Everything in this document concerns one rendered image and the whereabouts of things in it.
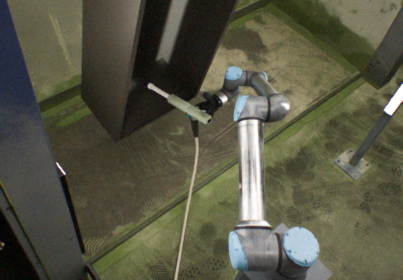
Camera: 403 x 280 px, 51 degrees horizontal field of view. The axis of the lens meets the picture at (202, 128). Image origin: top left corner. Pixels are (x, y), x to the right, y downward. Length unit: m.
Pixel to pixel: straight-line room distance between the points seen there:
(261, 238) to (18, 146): 0.98
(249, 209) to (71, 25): 1.90
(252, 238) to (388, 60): 2.33
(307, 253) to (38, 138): 1.08
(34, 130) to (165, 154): 1.82
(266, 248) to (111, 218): 1.21
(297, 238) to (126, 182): 1.35
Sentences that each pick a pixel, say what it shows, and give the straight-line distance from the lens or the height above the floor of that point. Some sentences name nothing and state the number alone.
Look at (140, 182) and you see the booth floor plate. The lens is 2.76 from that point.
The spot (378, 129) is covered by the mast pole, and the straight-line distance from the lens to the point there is 2.91.
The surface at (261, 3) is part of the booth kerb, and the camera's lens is 4.12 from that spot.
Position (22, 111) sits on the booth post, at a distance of 1.07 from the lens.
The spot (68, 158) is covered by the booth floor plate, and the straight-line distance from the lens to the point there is 2.90.
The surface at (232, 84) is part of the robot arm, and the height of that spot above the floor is 0.71.
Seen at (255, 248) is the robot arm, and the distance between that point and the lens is 1.70.
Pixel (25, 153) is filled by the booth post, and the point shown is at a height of 1.48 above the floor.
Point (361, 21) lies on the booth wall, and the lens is 3.68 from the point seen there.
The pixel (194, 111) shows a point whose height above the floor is 0.68.
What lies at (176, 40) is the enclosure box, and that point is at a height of 0.75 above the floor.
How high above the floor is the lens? 2.43
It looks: 52 degrees down
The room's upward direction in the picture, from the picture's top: 11 degrees clockwise
